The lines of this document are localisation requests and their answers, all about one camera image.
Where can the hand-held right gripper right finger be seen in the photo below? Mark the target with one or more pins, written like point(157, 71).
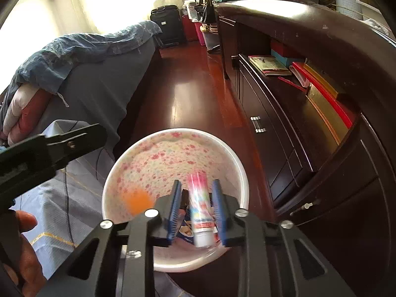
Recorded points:
point(218, 210)

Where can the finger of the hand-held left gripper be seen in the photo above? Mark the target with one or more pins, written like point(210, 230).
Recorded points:
point(77, 144)

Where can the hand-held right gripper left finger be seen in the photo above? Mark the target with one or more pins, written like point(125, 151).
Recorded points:
point(174, 210)

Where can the blue snack packet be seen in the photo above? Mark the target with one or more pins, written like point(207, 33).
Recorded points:
point(185, 230)

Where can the orange and white small toy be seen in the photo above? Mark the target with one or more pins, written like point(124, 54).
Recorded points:
point(137, 202)

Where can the floral plastic waste bin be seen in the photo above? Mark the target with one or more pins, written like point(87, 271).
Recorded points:
point(161, 161)

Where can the person's left hand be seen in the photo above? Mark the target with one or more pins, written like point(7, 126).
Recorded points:
point(29, 253)

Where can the dark wooden bed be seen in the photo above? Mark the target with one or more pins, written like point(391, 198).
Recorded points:
point(105, 99)

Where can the pink and white quilt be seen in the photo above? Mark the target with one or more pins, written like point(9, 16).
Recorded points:
point(24, 111)

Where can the blue patterned duvet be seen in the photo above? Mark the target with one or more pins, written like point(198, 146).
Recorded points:
point(77, 52)

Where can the dark wooden cabinet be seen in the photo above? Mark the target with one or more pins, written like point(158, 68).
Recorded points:
point(309, 167)

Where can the cream window curtain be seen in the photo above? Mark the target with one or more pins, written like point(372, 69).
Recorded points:
point(77, 3)

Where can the red pen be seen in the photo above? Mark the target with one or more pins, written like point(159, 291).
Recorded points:
point(292, 83)

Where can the gold box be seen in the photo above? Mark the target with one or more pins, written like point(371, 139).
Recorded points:
point(324, 108)

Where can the black suitcase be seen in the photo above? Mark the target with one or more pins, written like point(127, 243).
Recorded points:
point(167, 24)

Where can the illustrated booklet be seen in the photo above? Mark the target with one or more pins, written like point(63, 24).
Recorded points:
point(269, 65)

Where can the red folder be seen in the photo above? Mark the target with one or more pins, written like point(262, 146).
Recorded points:
point(337, 111)

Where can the pink plastic box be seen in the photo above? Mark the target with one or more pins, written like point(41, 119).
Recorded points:
point(189, 29)

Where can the teal flat box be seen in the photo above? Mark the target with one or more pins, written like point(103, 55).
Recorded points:
point(287, 58)

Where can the black handbag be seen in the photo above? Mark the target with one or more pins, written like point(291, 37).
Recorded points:
point(204, 14)

